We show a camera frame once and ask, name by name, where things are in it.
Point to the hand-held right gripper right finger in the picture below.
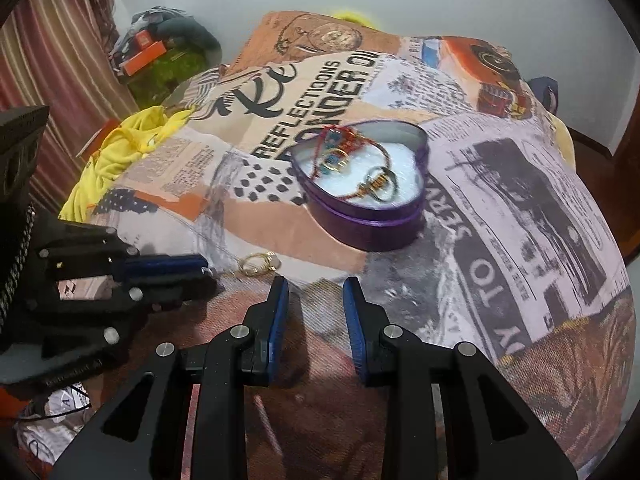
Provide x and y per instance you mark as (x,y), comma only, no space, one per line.
(355,330)

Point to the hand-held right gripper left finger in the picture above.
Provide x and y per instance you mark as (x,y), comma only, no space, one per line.
(277,330)

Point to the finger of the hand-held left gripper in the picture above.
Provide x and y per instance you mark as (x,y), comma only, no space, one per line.
(165,263)
(170,292)

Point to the small gold hoop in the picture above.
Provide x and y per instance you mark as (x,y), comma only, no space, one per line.
(248,261)

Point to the purple heart-shaped tin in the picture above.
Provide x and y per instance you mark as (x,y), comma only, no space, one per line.
(370,220)

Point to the yellow cloth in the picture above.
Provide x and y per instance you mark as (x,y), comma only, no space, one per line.
(125,145)

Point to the red white small box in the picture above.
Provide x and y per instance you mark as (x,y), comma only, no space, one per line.
(97,137)

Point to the white cloth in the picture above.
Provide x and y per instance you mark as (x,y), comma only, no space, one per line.
(50,430)

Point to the printed blanket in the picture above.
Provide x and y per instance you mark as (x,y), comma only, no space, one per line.
(500,210)

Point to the green bag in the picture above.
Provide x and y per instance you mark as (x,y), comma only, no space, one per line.
(170,75)

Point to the striped curtain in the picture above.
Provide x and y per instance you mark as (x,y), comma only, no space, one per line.
(50,50)

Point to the orange box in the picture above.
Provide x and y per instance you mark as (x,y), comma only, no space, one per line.
(145,57)

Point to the pile of clothes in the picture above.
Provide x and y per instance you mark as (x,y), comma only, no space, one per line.
(185,27)

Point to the yellow curved bar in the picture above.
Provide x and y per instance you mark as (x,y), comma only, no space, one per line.
(352,16)

